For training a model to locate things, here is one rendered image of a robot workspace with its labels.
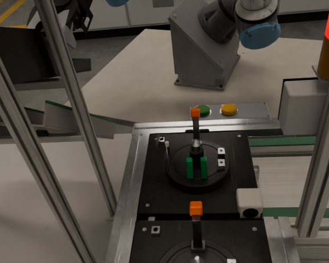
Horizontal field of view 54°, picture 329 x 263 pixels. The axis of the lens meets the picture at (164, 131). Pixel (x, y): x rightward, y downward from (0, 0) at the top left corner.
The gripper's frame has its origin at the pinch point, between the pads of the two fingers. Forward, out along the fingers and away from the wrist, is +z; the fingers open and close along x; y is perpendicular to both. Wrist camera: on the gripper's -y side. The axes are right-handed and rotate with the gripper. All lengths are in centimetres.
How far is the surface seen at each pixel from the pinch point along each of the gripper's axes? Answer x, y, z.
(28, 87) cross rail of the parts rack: -3.6, -1.9, 10.8
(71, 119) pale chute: -8.1, 6.0, 12.5
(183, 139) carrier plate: -23.1, 29.8, 4.3
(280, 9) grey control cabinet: -42, 234, -239
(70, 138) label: -6.9, 9.1, 15.0
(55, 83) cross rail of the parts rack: -8.4, -1.7, 9.6
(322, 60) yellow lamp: -48.2, -5.2, 6.6
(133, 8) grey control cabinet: 108, 200, -214
